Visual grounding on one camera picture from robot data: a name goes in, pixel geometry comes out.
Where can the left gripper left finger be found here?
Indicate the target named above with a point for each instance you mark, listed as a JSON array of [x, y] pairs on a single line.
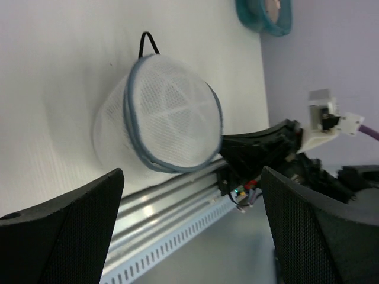
[[65, 239]]

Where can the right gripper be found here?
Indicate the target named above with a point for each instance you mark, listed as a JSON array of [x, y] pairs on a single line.
[[248, 153]]

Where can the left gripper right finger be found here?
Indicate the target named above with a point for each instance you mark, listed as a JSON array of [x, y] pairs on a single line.
[[317, 238]]

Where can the white mesh laundry bag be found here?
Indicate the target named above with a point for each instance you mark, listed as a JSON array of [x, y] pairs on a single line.
[[161, 117]]

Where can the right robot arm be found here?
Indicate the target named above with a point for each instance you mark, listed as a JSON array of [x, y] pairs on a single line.
[[356, 178]]

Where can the pink bra pile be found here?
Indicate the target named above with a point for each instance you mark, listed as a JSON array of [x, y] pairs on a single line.
[[272, 8]]

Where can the teal plastic basket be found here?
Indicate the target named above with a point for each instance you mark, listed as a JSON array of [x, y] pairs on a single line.
[[252, 15]]

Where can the white slotted cable duct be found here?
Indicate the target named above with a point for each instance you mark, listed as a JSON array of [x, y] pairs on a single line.
[[161, 247]]

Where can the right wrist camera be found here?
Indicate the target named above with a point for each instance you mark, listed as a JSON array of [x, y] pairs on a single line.
[[326, 122]]

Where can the aluminium front rail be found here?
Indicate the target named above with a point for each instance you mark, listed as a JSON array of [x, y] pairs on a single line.
[[144, 211]]

